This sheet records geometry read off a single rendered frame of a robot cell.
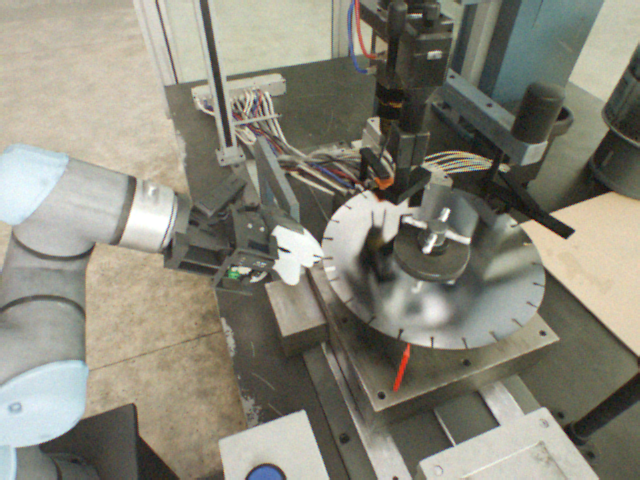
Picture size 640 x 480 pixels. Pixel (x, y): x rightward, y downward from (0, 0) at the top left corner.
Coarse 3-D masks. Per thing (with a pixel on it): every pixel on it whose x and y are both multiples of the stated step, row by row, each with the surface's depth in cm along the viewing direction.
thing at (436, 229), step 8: (440, 216) 61; (416, 224) 60; (424, 224) 60; (432, 224) 59; (440, 224) 59; (432, 232) 59; (440, 232) 58; (448, 232) 59; (432, 240) 58; (440, 240) 59; (456, 240) 59; (464, 240) 58; (424, 248) 57
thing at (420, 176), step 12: (396, 168) 59; (408, 168) 58; (420, 168) 65; (396, 180) 60; (408, 180) 60; (420, 180) 63; (384, 192) 62; (396, 192) 61; (408, 192) 62; (420, 192) 65; (396, 204) 61; (408, 204) 66; (420, 204) 67
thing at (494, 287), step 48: (432, 192) 72; (336, 240) 65; (384, 240) 65; (480, 240) 65; (528, 240) 65; (336, 288) 58; (384, 288) 58; (432, 288) 58; (480, 288) 58; (528, 288) 58; (432, 336) 53; (480, 336) 53
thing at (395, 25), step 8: (392, 8) 43; (400, 8) 42; (392, 16) 43; (400, 16) 43; (392, 24) 43; (400, 24) 43; (392, 32) 44; (400, 32) 44; (392, 40) 45; (392, 48) 46; (392, 56) 46; (392, 64) 47; (384, 72) 48; (392, 72) 48
